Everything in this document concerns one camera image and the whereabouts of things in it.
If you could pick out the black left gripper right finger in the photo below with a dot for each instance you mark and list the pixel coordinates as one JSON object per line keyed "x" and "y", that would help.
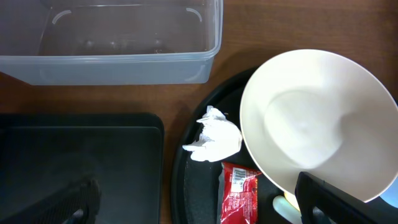
{"x": 320, "y": 202}

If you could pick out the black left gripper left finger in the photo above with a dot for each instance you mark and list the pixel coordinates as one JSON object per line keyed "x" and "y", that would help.
{"x": 78, "y": 202}

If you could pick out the light blue cup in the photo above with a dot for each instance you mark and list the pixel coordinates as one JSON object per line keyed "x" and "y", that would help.
{"x": 390, "y": 196}

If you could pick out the beige bowl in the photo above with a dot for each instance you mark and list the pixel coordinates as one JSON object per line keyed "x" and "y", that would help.
{"x": 318, "y": 112}

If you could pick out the yellow spatula utensil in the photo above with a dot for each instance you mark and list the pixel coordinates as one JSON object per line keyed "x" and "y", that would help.
{"x": 292, "y": 200}

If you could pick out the mint green spatula utensil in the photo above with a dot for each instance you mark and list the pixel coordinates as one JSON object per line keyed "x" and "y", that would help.
{"x": 286, "y": 210}

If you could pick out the black rectangular tray bin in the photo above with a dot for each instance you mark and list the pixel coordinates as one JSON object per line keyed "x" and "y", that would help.
{"x": 44, "y": 153}

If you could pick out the red snack wrapper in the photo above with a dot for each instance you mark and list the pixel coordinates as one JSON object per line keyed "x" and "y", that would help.
{"x": 238, "y": 190}

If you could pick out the round black tray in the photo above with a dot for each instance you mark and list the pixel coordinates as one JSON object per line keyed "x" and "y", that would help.
{"x": 199, "y": 186}

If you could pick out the crumpled white tissue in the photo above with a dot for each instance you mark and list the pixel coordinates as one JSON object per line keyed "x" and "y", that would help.
{"x": 218, "y": 139}

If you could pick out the clear plastic bin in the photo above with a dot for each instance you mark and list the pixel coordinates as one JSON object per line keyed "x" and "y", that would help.
{"x": 110, "y": 42}

